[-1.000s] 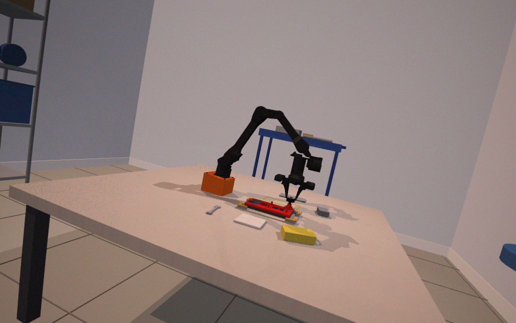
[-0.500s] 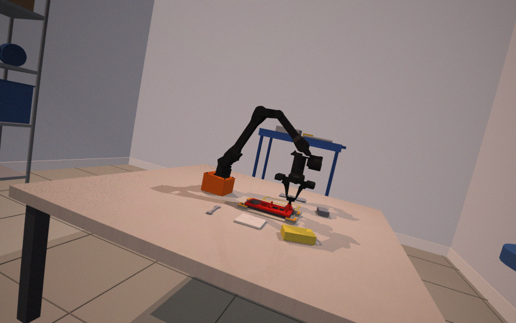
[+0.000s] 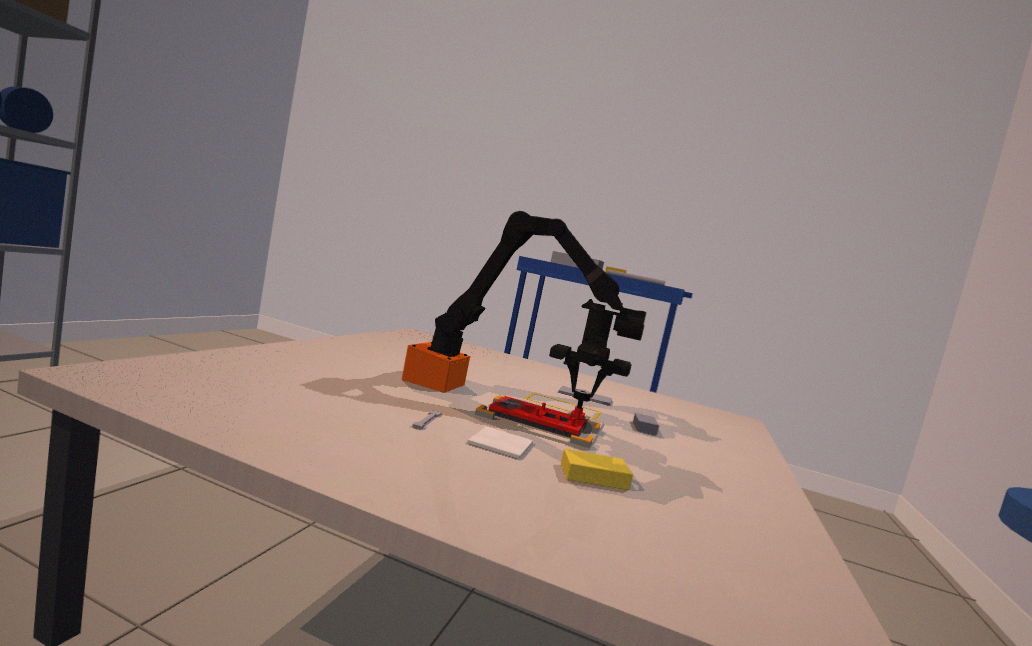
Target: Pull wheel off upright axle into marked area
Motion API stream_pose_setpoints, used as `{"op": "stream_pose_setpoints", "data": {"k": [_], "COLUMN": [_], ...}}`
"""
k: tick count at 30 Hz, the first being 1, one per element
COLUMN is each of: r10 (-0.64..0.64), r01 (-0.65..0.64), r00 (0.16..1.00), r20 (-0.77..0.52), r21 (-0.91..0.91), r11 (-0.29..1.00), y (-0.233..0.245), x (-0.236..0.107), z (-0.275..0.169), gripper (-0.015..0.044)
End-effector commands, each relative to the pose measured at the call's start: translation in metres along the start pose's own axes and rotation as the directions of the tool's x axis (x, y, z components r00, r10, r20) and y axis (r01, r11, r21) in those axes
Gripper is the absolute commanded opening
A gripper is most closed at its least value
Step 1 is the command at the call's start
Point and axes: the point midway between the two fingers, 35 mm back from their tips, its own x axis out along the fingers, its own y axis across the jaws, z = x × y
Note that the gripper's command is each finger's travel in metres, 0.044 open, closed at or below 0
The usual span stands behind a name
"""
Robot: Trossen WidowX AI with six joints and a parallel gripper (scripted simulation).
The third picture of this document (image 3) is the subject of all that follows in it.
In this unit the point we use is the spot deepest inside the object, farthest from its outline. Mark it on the yellow rectangular block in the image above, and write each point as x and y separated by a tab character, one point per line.
596	469

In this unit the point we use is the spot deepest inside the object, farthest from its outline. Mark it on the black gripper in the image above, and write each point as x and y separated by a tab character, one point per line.
619	367

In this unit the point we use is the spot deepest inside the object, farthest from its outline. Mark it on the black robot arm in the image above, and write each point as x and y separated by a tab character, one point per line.
520	227

